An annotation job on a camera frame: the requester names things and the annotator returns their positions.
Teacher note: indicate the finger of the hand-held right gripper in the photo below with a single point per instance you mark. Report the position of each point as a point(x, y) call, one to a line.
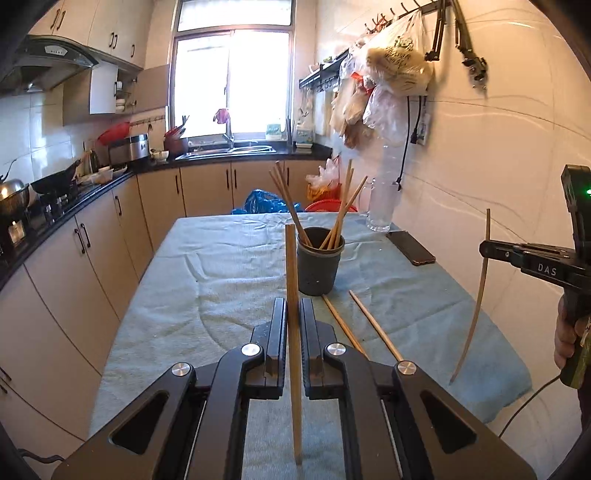
point(498, 251)

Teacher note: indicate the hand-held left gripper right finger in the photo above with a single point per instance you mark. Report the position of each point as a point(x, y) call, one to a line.
point(308, 332)

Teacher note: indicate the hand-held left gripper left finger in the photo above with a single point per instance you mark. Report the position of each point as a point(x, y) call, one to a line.
point(279, 332)

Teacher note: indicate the tan bamboo chopstick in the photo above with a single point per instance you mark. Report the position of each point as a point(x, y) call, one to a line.
point(482, 281)
point(291, 267)
point(374, 323)
point(341, 323)

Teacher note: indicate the dark grey utensil holder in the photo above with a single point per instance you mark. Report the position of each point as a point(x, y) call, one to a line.
point(318, 272)

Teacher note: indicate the bundle of wooden chopsticks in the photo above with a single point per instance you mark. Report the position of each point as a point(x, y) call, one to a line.
point(339, 226)

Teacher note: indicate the dark red pot with utensils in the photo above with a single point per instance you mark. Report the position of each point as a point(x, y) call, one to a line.
point(175, 142)

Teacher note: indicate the person's right hand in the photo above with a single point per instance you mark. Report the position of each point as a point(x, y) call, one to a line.
point(565, 334)

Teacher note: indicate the blue-grey tablecloth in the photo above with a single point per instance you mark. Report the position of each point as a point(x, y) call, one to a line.
point(207, 286)

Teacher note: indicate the black smartphone in brown case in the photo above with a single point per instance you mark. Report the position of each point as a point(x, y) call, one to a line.
point(411, 247)

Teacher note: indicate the clear glass pitcher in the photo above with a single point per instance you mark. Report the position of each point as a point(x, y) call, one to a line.
point(381, 207)

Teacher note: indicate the red plastic basket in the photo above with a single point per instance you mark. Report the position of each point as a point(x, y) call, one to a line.
point(330, 206)

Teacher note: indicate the blue plastic bag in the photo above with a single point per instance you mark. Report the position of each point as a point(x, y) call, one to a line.
point(263, 202)

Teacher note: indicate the clear plastic bag with food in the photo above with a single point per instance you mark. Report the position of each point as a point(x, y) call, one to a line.
point(323, 179)

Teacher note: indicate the steel kitchen sink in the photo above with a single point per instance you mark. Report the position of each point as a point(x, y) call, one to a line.
point(249, 149)

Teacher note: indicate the white detergent bottle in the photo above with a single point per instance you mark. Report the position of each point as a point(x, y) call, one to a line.
point(303, 134)

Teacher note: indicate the green and white box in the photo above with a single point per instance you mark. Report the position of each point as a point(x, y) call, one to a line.
point(274, 132)

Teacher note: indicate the beige base cabinets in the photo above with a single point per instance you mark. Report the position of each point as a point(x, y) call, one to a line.
point(92, 258)

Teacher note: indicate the metal sink faucet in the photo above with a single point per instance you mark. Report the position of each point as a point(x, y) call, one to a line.
point(228, 136)

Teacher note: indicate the black kitchen countertop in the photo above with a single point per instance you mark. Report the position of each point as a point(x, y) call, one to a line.
point(152, 165)

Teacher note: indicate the cluster of hanging plastic bags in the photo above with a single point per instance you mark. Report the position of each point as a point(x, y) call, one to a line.
point(392, 69)

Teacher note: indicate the pink cloth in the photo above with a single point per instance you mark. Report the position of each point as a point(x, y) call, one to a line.
point(221, 115)

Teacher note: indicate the stainless steel rice cooker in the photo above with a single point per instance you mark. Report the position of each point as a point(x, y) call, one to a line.
point(134, 148)

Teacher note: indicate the white bowls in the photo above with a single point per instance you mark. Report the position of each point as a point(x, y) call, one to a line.
point(104, 174)

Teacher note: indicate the kitchen window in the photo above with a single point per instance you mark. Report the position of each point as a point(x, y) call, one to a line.
point(258, 78)

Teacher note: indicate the red plastic basin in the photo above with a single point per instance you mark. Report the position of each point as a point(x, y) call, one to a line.
point(113, 134)

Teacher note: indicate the black gas stove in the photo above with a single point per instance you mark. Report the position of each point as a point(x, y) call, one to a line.
point(41, 207)

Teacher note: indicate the black wok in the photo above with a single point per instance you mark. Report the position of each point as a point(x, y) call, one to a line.
point(55, 181)

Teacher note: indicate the silver cooking pot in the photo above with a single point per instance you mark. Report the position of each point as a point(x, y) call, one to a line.
point(14, 196)

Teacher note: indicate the grey range hood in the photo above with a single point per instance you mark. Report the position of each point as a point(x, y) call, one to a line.
point(46, 60)

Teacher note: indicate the black wall shelf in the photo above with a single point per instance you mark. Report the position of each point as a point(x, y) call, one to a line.
point(323, 77)

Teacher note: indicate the black wall hook rack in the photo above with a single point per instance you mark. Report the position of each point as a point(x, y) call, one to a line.
point(406, 10)

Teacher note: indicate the beige wall cabinets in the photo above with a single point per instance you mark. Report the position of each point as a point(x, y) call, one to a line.
point(111, 27)

